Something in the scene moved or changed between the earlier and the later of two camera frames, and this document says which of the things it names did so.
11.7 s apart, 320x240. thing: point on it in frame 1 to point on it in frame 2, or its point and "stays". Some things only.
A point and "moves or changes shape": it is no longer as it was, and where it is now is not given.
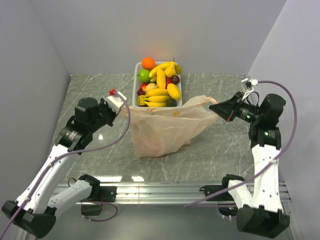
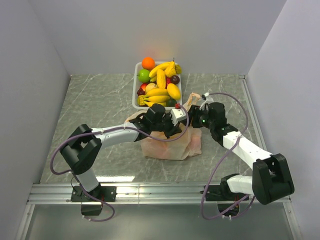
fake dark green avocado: [171, 102] stays
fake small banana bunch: [156, 98] stays
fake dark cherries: [141, 92] stays
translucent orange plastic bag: [156, 132] moves or changes shape
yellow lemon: [173, 91] stays
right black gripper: [226, 108] to [193, 113]
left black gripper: [104, 103] to [173, 130]
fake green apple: [143, 76] stays
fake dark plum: [175, 79] stays
